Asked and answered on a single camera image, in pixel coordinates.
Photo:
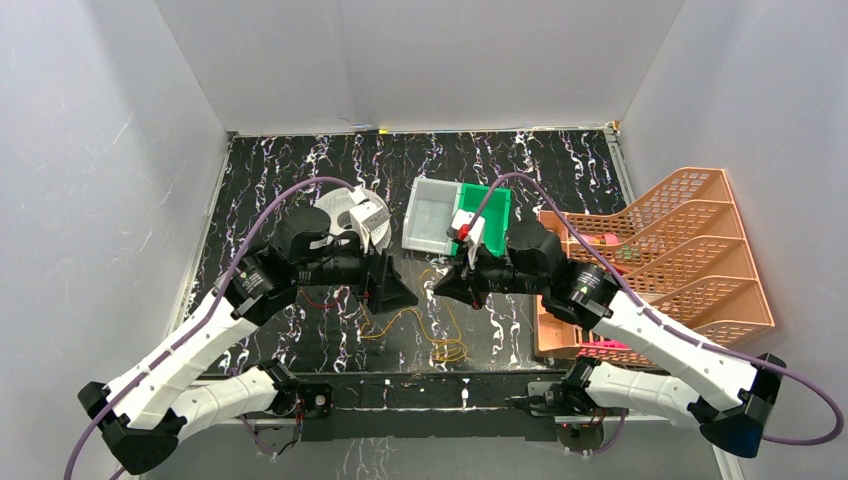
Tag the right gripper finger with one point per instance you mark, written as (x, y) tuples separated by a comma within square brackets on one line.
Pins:
[(460, 293), (460, 278)]

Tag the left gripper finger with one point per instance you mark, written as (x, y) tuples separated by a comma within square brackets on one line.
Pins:
[(387, 272), (383, 298)]

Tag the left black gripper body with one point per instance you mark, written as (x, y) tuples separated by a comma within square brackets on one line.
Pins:
[(371, 281)]

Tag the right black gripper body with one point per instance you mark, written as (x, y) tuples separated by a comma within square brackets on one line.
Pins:
[(498, 274)]

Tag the white filament spool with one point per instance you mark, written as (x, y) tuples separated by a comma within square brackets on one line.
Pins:
[(336, 205)]

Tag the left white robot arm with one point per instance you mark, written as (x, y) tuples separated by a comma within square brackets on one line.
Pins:
[(146, 413)]

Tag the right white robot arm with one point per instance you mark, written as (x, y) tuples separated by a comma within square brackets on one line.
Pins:
[(729, 401)]

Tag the green plastic bin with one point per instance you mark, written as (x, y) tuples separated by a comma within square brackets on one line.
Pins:
[(496, 213)]

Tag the white plastic bin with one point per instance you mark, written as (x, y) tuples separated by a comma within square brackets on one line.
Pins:
[(429, 213)]

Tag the pink item in organizer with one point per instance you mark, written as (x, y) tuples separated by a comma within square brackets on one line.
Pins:
[(606, 344)]

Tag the orange desk organizer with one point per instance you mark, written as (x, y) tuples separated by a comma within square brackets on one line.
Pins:
[(683, 249)]

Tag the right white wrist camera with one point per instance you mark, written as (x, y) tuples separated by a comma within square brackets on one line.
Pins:
[(467, 230)]

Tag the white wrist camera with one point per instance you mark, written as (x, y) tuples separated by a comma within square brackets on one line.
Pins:
[(370, 219), (467, 230)]

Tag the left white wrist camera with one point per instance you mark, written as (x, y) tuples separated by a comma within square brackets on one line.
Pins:
[(370, 219)]

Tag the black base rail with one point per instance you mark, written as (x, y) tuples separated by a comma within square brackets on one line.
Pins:
[(424, 397)]

